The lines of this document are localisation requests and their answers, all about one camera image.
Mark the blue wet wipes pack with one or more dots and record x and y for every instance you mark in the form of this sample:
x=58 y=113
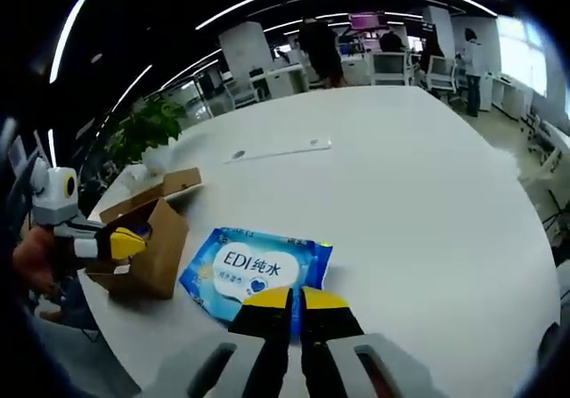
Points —
x=254 y=264

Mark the brown cardboard shoe box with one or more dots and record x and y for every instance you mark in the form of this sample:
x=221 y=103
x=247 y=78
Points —
x=156 y=255

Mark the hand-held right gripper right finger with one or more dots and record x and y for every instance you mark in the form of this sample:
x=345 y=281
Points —
x=329 y=340

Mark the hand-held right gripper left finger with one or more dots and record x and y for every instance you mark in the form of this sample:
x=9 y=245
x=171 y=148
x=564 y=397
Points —
x=263 y=340

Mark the pink display screen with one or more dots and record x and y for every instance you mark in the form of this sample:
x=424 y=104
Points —
x=367 y=19

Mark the person's left hand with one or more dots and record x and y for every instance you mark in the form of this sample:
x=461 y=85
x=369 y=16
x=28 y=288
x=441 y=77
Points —
x=35 y=260

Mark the potted green plant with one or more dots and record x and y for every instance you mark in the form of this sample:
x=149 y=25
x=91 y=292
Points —
x=147 y=126

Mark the white office chair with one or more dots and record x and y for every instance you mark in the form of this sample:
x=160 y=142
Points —
x=392 y=68
x=442 y=75

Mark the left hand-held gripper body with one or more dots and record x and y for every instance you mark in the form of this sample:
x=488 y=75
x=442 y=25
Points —
x=55 y=193

